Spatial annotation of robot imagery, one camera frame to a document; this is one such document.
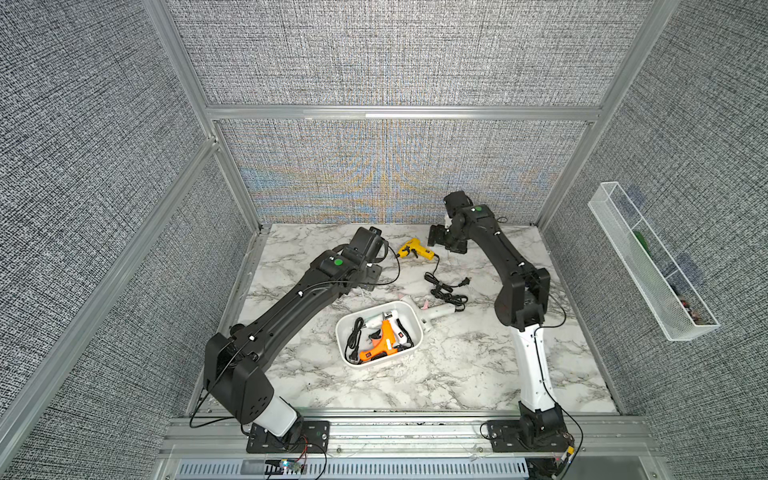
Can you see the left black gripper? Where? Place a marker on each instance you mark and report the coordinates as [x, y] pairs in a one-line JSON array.
[[374, 275]]

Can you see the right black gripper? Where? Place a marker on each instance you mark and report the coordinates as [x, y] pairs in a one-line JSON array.
[[436, 236]]

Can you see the yellow glue gun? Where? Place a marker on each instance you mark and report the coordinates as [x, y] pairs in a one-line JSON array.
[[440, 290]]

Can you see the white plastic storage box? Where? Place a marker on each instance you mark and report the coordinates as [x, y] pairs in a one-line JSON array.
[[345, 325]]

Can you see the white orange glue gun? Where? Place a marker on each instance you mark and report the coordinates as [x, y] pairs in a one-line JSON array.
[[388, 334]]

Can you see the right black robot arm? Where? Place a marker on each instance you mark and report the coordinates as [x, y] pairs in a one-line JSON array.
[[521, 305]]

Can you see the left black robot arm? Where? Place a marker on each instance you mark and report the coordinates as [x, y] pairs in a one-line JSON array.
[[235, 365]]

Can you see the white pink glue gun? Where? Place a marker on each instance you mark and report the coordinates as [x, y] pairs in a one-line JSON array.
[[425, 316]]

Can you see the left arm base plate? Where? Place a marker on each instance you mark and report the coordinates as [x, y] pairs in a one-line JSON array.
[[311, 435]]

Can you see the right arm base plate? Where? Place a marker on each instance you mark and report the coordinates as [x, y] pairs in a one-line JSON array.
[[507, 436]]

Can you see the white wire wall basket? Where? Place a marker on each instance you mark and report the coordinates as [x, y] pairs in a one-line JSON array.
[[675, 303]]

